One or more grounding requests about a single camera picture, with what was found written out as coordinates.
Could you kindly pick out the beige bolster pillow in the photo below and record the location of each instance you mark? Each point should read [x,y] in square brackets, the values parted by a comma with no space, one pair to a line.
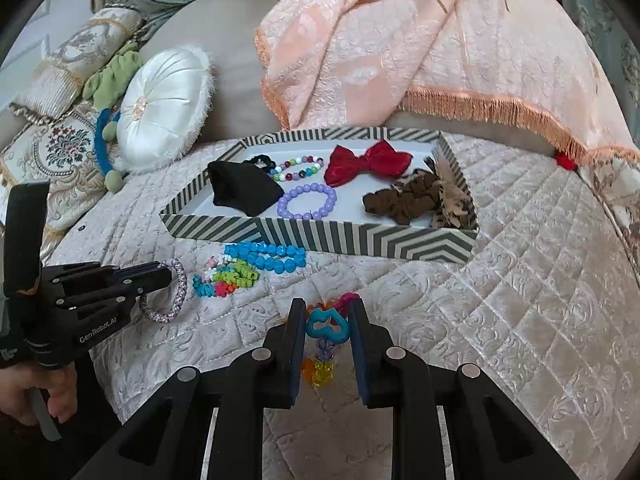
[230,60]

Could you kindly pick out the peach fringed blanket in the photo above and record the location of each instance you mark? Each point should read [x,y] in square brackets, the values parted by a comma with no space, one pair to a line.
[425,35]

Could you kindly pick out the person's left hand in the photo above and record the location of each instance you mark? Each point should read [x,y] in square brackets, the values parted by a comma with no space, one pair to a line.
[20,392]

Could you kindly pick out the blue hoop with green balls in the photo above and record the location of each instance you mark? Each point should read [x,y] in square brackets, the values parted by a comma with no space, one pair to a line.
[100,150]

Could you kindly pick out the floral embroidered cushion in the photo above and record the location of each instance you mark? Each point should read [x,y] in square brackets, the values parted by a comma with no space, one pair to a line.
[55,150]

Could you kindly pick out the leopard print bow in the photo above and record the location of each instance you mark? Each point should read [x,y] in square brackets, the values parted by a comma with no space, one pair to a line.
[452,205]

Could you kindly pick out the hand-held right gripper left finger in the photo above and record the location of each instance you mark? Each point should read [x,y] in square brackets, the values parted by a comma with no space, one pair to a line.
[299,350]

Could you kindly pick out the cream floral fabric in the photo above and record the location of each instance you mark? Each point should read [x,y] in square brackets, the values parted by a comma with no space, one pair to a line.
[615,200]

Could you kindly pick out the white round satin cushion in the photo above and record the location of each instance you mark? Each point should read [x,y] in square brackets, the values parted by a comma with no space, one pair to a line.
[160,110]

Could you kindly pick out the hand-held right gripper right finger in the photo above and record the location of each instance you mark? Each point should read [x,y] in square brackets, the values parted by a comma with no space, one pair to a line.
[359,355]

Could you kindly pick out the green plush toy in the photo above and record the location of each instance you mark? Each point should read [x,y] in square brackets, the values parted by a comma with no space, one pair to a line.
[107,85]

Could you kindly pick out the red bow hair clip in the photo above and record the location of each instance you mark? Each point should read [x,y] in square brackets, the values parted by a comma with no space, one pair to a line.
[350,167]

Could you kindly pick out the black cloth pouch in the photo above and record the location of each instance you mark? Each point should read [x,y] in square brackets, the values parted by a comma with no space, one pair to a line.
[240,190]

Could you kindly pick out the cream embroidered bolster cushion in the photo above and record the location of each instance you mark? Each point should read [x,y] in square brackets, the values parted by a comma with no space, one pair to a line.
[65,60]

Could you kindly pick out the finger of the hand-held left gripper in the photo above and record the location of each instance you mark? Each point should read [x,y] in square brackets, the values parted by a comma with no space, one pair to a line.
[145,269]
[140,289]

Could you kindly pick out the small red object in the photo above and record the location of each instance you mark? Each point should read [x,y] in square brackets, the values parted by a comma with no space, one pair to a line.
[565,161]

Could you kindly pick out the striped cardboard box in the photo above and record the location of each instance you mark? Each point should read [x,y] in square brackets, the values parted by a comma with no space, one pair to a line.
[350,242]

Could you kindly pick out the brown scrunchie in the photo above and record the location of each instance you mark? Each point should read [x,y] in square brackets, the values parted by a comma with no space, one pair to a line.
[400,205]

